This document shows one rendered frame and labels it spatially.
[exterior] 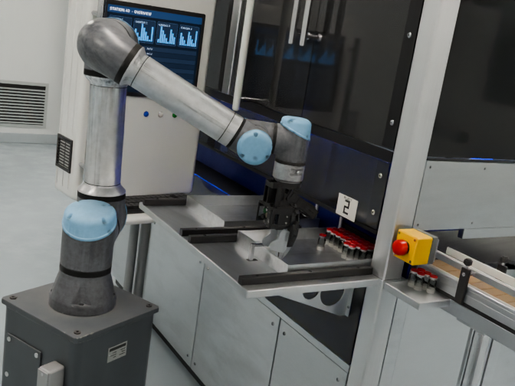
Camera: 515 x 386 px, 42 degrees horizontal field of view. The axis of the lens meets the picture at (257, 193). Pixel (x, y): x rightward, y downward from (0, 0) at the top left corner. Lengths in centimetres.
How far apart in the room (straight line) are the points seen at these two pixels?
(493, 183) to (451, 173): 18
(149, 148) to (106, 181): 83
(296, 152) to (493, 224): 68
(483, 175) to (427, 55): 41
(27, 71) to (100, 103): 537
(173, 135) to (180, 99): 105
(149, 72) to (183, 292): 152
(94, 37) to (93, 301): 57
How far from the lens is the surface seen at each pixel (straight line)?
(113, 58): 143
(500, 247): 243
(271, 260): 170
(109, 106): 158
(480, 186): 191
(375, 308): 180
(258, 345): 230
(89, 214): 151
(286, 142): 157
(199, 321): 268
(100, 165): 161
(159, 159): 247
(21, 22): 689
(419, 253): 168
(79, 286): 154
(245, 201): 223
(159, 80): 143
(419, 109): 167
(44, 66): 697
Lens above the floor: 147
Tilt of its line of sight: 14 degrees down
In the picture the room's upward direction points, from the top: 9 degrees clockwise
